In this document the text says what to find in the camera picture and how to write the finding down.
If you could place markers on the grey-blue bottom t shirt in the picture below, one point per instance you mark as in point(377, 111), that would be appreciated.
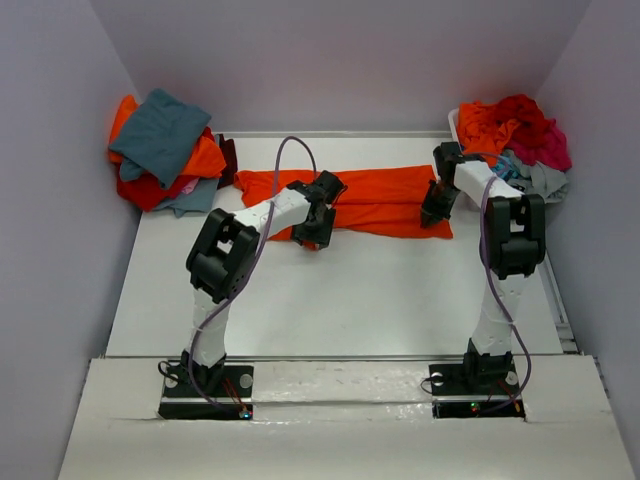
point(199, 200)

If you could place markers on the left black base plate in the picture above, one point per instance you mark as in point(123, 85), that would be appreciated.
point(226, 398)

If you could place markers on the orange folded t shirt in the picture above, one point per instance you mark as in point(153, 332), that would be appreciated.
point(206, 160)

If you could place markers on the dark maroon t shirt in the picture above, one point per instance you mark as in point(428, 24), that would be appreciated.
point(228, 149)

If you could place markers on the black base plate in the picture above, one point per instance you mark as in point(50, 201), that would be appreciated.
point(453, 398)
point(226, 398)

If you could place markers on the grey crumpled t shirt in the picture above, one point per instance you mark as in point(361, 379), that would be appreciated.
point(551, 184)

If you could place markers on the pink folded t shirt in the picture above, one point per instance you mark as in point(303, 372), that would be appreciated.
point(190, 187)

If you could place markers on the teal folded t shirt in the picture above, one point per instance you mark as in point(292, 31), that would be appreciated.
point(158, 138)

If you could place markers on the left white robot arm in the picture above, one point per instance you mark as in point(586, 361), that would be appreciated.
point(226, 252)

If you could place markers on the cyan crumpled t shirt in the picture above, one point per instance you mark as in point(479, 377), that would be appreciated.
point(505, 169)

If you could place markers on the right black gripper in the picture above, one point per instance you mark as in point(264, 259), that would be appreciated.
point(430, 209)

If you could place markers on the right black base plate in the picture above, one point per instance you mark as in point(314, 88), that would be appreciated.
point(453, 398)

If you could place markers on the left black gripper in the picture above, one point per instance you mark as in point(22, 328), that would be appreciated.
point(321, 237)

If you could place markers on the red crumpled t shirt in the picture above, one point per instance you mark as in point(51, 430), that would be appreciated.
point(532, 125)

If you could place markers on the orange t shirt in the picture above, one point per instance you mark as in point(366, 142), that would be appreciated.
point(385, 202)
point(206, 160)

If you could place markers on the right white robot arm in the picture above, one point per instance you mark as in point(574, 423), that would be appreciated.
point(512, 245)

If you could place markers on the magenta crumpled t shirt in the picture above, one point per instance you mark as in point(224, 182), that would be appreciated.
point(552, 153)

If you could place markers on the red folded t shirt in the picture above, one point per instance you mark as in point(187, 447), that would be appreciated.
point(146, 192)

